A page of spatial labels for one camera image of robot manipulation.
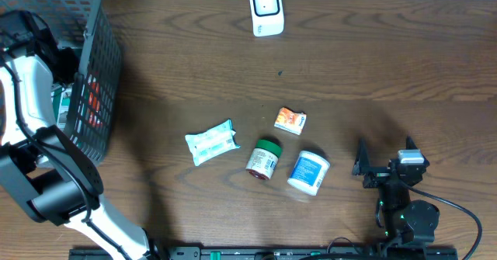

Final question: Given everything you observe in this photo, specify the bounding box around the white blue label tub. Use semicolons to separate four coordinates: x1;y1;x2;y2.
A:
287;151;331;196

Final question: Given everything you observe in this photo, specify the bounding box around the red stick sachet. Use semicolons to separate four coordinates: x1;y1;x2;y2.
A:
89;77;102;128

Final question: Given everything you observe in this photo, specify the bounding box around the orange white small packet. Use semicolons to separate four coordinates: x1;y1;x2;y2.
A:
274;107;307;135

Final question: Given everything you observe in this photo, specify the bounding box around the green lid white jar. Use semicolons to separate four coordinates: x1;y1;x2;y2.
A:
245;139;282;180

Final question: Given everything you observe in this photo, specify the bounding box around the teal white wipes packet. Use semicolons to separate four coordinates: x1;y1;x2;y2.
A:
185;119;240;166

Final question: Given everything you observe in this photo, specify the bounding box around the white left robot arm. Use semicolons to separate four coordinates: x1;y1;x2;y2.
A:
1;10;169;259

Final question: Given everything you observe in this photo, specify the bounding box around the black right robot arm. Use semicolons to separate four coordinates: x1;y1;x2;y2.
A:
352;137;440;245

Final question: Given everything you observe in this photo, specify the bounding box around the white barcode scanner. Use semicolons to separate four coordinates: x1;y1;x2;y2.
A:
249;0;284;37

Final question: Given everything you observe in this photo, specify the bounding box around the green white 3M box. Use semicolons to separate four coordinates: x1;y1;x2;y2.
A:
51;87;72;130

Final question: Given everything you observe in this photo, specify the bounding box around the grey plastic mesh basket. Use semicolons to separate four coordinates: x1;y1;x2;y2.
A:
1;0;122;165

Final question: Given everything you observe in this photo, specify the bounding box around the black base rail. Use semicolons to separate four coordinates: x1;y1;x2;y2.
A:
68;244;459;260

